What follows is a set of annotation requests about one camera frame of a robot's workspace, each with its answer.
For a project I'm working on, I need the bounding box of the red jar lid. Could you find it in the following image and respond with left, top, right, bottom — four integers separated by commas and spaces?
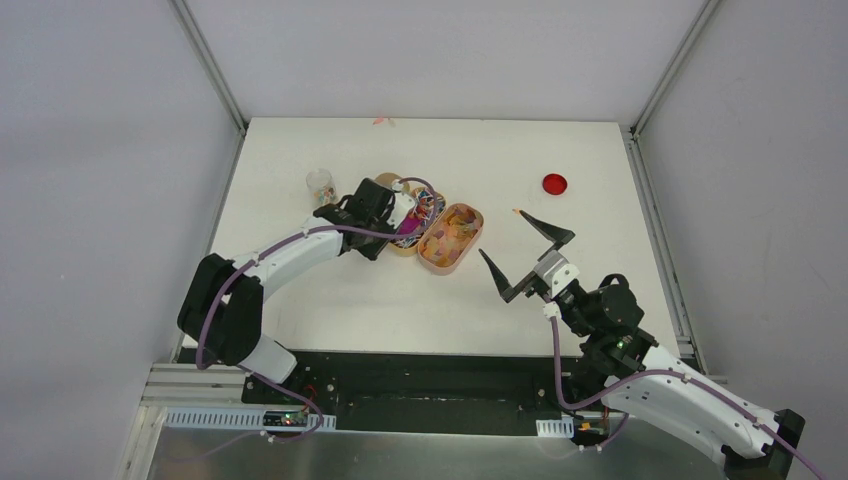
542, 173, 568, 196

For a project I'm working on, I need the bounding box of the clear plastic jar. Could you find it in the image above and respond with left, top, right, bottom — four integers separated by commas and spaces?
306, 168, 338, 207

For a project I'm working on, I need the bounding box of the magenta plastic scoop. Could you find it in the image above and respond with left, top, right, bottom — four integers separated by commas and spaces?
397, 216, 424, 237

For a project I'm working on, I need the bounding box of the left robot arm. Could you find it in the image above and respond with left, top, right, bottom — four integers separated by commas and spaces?
177, 178, 417, 405

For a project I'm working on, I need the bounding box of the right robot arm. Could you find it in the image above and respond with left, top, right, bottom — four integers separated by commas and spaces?
484, 211, 823, 479

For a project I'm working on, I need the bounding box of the tray of lollipop candies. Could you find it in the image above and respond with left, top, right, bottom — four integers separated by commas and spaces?
388, 187, 446, 257

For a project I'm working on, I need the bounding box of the tray of gummy candies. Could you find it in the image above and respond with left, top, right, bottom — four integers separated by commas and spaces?
374, 172, 408, 191

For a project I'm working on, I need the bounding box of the tray of popsicle candies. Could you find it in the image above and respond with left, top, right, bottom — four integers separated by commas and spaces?
417, 203, 484, 276

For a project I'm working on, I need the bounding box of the spilled candy at table edge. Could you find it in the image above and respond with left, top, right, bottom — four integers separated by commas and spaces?
372, 117, 396, 127

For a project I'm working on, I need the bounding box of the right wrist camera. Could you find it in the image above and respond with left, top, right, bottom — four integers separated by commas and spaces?
533, 251, 581, 299

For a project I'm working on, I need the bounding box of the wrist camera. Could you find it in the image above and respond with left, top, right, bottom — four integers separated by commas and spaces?
387, 190, 418, 232
533, 251, 581, 299

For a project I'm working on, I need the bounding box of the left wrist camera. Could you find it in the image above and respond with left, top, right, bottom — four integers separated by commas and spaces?
387, 190, 418, 232

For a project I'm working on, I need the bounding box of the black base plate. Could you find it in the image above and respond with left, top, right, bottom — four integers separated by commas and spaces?
283, 350, 563, 436

